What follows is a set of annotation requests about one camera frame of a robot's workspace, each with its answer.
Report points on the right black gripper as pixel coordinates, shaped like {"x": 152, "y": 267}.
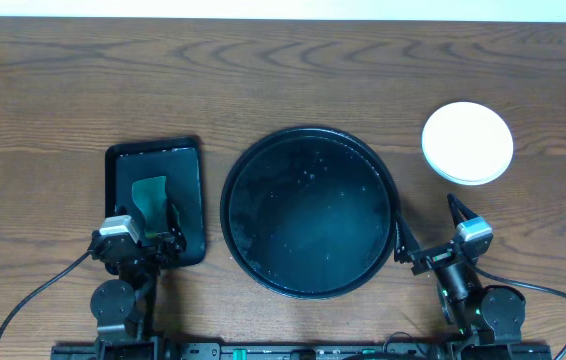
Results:
{"x": 409, "y": 250}

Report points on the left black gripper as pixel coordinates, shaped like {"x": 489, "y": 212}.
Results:
{"x": 150, "y": 245}

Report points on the green yellow sponge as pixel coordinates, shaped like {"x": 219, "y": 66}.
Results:
{"x": 150, "y": 197}

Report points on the white plate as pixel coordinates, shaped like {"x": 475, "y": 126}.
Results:
{"x": 467, "y": 143}

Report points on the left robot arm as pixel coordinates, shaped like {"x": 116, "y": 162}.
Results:
{"x": 124, "y": 307}

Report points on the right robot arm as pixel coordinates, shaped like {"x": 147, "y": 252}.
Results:
{"x": 486, "y": 316}

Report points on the black rectangular tray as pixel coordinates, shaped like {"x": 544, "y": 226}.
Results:
{"x": 179, "y": 160}

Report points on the black round tray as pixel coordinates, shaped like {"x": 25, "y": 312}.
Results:
{"x": 310, "y": 212}

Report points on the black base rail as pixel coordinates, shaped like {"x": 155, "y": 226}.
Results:
{"x": 215, "y": 351}

